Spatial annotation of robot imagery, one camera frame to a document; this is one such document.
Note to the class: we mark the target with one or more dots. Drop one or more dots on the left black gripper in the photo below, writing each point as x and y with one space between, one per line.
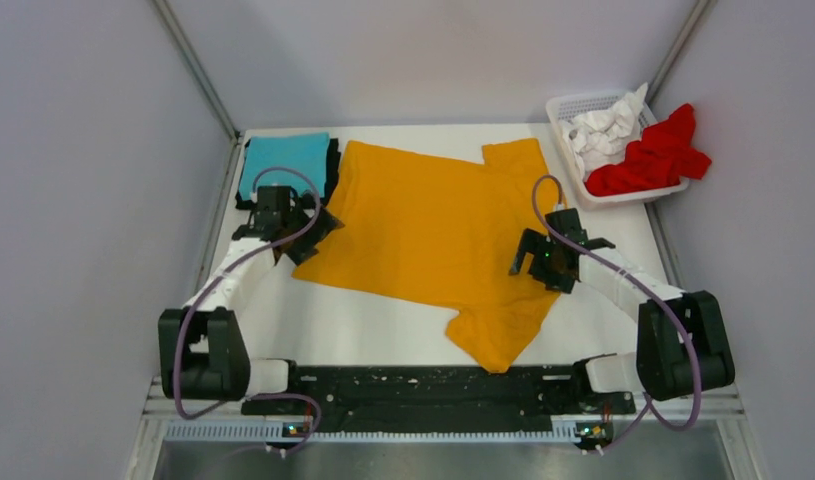
322 226

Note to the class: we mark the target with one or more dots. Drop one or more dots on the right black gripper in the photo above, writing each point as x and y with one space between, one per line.
531 242

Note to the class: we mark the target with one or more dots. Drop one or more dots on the yellow t shirt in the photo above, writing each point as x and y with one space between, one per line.
442 232

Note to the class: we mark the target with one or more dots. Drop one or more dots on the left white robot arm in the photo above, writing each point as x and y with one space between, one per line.
207 350

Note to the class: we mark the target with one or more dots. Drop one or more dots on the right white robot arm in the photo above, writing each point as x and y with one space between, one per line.
681 342

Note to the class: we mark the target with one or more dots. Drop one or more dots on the folded turquoise t shirt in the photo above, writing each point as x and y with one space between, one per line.
284 166

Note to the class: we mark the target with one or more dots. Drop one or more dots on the folded black t shirt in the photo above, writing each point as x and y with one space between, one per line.
331 166

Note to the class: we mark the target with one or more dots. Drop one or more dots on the crumpled white t shirt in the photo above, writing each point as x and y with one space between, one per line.
598 137

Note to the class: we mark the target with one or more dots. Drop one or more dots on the white plastic laundry basket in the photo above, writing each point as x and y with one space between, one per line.
602 192

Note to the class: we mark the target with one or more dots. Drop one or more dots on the crumpled red t shirt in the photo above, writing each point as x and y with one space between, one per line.
662 155

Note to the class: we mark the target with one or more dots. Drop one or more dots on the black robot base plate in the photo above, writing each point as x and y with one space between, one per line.
439 399

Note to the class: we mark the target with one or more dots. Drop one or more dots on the right aluminium corner post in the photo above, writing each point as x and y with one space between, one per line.
700 11

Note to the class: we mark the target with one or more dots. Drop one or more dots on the aluminium corner post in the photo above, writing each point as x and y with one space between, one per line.
700 11
194 66

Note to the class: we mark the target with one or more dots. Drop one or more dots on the aluminium frame rail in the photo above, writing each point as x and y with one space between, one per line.
227 423

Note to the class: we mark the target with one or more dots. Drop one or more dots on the left aluminium corner post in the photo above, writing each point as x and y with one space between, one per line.
194 66

